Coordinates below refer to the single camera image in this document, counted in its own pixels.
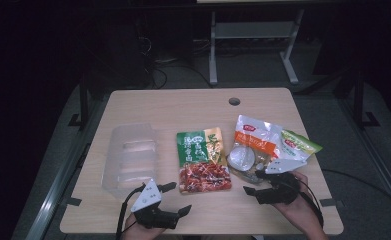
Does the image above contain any black floor cable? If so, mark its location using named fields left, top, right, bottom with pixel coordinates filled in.
left=321, top=168, right=391, bottom=214

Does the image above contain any bundle of dark cables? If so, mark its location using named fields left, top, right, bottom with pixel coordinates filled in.
left=139, top=36, right=214, bottom=90

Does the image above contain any person's right hand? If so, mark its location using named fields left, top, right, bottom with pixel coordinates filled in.
left=272, top=171, right=321, bottom=231

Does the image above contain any aluminium rail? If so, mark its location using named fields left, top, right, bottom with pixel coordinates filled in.
left=25, top=143, right=94, bottom=240

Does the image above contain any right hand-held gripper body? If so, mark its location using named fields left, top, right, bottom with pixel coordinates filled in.
left=255, top=159, right=308, bottom=205

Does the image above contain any grey metal stand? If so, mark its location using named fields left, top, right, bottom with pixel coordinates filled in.
left=208, top=9, right=305, bottom=86

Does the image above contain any green and red snack packet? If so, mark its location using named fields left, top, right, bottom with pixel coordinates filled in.
left=176, top=126, right=233, bottom=194

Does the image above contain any black floor stand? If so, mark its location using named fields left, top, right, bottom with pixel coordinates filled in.
left=67, top=73, right=91, bottom=131
left=352, top=68, right=381, bottom=130

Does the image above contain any person's left hand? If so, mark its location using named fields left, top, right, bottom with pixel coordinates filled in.
left=121, top=213, right=166, bottom=240

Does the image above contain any right hand-held gripper cable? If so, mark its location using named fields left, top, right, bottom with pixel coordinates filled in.
left=294, top=178, right=325, bottom=228

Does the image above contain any white and green snack packet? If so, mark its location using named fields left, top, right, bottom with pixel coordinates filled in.
left=277, top=129, right=324, bottom=163

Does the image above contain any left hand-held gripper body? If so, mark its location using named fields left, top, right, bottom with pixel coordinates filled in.
left=130, top=178, right=181, bottom=230

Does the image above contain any hand-held gripper cable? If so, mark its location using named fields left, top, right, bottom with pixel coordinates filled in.
left=294, top=178, right=325, bottom=228
left=115, top=184, right=147, bottom=240

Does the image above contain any clear plastic container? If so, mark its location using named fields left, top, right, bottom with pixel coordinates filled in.
left=101, top=123, right=159, bottom=201

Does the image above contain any white and orange food packet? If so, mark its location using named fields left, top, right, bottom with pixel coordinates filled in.
left=226, top=114, right=283, bottom=185

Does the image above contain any left hand-held gripper cable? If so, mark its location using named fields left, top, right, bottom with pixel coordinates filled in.
left=115, top=184, right=147, bottom=240

